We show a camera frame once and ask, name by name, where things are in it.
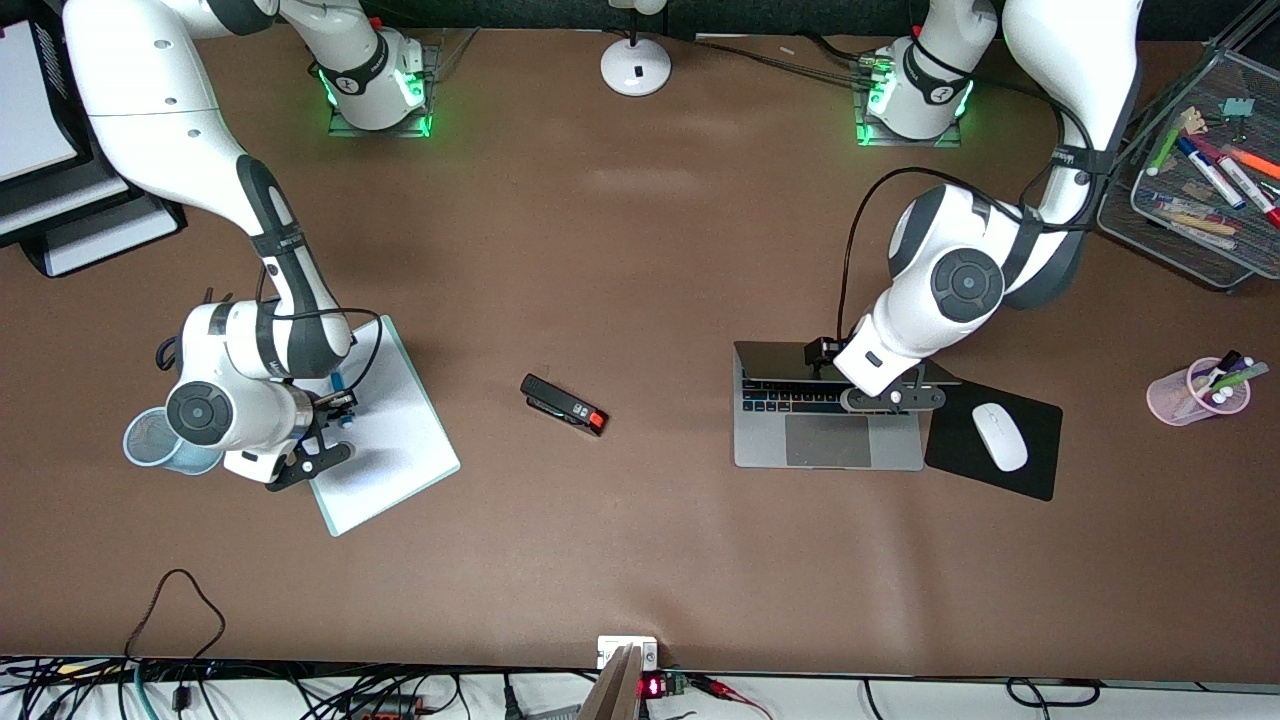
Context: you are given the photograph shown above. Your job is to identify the white mount bracket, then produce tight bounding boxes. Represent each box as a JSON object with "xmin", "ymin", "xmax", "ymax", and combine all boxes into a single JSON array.
[{"xmin": 598, "ymin": 636, "xmax": 660, "ymax": 670}]

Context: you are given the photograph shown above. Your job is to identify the black scissors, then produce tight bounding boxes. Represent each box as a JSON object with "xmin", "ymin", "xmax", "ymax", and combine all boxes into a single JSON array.
[{"xmin": 155, "ymin": 288, "xmax": 216, "ymax": 373}]

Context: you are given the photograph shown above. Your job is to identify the red clip leads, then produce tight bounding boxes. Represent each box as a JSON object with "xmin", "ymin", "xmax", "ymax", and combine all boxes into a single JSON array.
[{"xmin": 690, "ymin": 674, "xmax": 773, "ymax": 719}]

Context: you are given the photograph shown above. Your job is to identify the pink translucent pen cup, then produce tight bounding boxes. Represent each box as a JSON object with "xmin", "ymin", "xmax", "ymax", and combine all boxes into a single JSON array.
[{"xmin": 1147, "ymin": 357, "xmax": 1253, "ymax": 428}]

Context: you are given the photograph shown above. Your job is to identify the black mouse pad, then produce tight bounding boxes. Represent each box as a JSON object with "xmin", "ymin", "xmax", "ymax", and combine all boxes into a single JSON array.
[{"xmin": 923, "ymin": 374, "xmax": 1064, "ymax": 503}]

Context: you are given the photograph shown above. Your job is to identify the black looped cable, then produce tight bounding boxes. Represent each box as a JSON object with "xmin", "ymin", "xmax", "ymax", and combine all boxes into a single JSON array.
[{"xmin": 125, "ymin": 568, "xmax": 227, "ymax": 691}]

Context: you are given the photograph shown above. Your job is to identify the white computer mouse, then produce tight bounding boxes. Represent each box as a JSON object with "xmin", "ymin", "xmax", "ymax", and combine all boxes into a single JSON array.
[{"xmin": 971, "ymin": 402, "xmax": 1030, "ymax": 473}]

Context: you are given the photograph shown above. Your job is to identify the black stacked letter tray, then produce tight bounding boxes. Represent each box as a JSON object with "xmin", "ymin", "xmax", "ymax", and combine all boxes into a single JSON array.
[{"xmin": 0, "ymin": 0, "xmax": 188, "ymax": 279}]

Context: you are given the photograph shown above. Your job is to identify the light blue mesh pen cup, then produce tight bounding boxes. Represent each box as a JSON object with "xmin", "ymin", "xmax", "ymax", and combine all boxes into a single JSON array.
[{"xmin": 123, "ymin": 406, "xmax": 226, "ymax": 477}]

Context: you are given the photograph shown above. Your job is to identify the silver laptop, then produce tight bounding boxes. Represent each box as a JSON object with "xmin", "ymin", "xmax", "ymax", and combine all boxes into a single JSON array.
[{"xmin": 733, "ymin": 340, "xmax": 961, "ymax": 471}]

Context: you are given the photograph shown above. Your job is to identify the aluminium camera mount post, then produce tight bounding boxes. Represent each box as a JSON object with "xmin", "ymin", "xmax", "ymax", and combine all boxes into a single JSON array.
[{"xmin": 578, "ymin": 645, "xmax": 644, "ymax": 720}]

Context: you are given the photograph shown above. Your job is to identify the yellow orange pen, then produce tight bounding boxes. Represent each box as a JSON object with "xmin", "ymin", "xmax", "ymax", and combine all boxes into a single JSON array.
[{"xmin": 1150, "ymin": 195, "xmax": 1241, "ymax": 241}]

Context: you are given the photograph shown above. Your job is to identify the black mesh desk organizer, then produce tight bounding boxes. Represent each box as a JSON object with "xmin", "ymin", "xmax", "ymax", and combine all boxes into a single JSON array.
[{"xmin": 1097, "ymin": 45, "xmax": 1280, "ymax": 293}]

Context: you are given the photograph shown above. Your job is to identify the white blank paper sheet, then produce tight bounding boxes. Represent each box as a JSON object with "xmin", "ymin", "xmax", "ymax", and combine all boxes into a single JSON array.
[{"xmin": 305, "ymin": 320, "xmax": 456, "ymax": 531}]

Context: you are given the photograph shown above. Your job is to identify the green marker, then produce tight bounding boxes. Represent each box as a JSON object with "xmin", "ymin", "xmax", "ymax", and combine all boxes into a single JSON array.
[{"xmin": 1148, "ymin": 118, "xmax": 1198, "ymax": 177}]

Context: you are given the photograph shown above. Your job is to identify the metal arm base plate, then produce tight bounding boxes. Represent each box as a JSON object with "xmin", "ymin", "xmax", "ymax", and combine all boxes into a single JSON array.
[
  {"xmin": 855, "ymin": 60, "xmax": 963, "ymax": 149},
  {"xmin": 328, "ymin": 40, "xmax": 441, "ymax": 138}
]

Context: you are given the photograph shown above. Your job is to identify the mint green clipboard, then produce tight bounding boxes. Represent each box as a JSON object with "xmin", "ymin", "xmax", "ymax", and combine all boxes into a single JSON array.
[{"xmin": 300, "ymin": 315, "xmax": 462, "ymax": 538}]

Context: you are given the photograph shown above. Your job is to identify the white round stand base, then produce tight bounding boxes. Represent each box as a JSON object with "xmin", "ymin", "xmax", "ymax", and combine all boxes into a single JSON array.
[{"xmin": 600, "ymin": 0, "xmax": 673, "ymax": 98}]

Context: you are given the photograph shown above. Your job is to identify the orange highlighter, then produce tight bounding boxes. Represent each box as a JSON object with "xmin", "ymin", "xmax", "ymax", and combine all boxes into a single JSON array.
[{"xmin": 1228, "ymin": 145, "xmax": 1280, "ymax": 181}]

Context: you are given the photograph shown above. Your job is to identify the black base cable bundle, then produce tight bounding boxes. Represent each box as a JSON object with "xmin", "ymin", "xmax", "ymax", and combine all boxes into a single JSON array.
[{"xmin": 668, "ymin": 33, "xmax": 883, "ymax": 89}]

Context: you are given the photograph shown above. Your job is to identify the black orange power plug strip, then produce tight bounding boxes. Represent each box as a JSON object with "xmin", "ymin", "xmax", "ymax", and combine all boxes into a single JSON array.
[{"xmin": 340, "ymin": 694, "xmax": 428, "ymax": 720}]

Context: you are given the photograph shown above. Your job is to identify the black stapler with orange tip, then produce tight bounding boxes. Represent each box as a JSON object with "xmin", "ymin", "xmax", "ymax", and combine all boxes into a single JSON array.
[{"xmin": 520, "ymin": 373, "xmax": 610, "ymax": 438}]

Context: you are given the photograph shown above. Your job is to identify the white marker with blue cap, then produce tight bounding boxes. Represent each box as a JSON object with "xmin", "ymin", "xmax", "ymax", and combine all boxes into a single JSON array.
[{"xmin": 1175, "ymin": 135, "xmax": 1248, "ymax": 211}]

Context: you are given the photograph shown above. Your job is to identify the black coiled cable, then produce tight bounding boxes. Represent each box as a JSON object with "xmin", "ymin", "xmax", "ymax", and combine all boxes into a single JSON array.
[{"xmin": 1005, "ymin": 677, "xmax": 1103, "ymax": 710}]

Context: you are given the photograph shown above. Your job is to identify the green highlighter pen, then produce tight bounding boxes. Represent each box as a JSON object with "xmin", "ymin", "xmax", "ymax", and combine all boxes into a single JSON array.
[{"xmin": 1205, "ymin": 362, "xmax": 1271, "ymax": 393}]

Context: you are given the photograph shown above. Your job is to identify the white marker with red cap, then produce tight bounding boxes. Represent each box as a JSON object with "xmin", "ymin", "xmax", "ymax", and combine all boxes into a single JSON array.
[{"xmin": 1215, "ymin": 155, "xmax": 1280, "ymax": 229}]

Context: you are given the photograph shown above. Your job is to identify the white paper sheets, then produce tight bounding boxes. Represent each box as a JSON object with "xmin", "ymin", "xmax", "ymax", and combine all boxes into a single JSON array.
[
  {"xmin": 0, "ymin": 165, "xmax": 126, "ymax": 236},
  {"xmin": 45, "ymin": 195, "xmax": 181, "ymax": 276},
  {"xmin": 0, "ymin": 22, "xmax": 79, "ymax": 184}
]

